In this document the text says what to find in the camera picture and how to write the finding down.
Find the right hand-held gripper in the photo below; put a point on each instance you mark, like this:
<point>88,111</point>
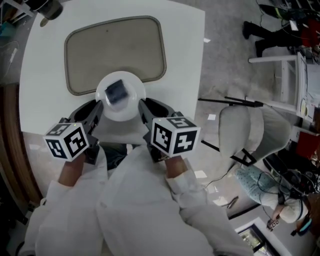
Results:
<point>175,138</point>

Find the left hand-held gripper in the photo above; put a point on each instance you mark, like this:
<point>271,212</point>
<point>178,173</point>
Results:
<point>66,141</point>

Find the round white plate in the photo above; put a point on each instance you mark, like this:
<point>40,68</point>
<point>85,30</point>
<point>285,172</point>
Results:
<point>135,86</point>

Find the person's left forearm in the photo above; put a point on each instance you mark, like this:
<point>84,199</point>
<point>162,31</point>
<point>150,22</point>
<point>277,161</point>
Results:
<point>71,170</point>

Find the person's right forearm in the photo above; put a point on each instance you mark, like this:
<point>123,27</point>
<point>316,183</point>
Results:
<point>176,167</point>

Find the small black floor item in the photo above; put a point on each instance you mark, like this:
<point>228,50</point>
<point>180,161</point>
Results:
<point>232,202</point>

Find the person's dark trousers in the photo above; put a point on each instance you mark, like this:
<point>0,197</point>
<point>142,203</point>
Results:
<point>113,157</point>

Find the beige rectangular tray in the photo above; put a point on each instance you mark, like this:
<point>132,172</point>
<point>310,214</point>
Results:
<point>112,47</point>

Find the white paper scrap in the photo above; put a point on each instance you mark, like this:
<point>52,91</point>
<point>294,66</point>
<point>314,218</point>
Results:
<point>200,174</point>
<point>211,117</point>
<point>206,40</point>

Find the brown wooden curved furniture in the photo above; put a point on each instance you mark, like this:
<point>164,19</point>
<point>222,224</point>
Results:
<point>15,150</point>

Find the person's white coat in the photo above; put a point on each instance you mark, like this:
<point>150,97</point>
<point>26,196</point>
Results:
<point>135,205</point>

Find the light grey armchair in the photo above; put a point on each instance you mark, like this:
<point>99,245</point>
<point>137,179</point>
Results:
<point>252,130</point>

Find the dark round container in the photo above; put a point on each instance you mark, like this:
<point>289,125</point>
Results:
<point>51,7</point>

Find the white side table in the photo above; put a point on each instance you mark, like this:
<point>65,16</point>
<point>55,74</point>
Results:
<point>287,75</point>

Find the white framed glass panel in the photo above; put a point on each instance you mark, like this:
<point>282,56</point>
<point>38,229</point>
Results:
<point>252,235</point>

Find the red box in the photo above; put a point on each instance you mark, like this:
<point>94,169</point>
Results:
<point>308,145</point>

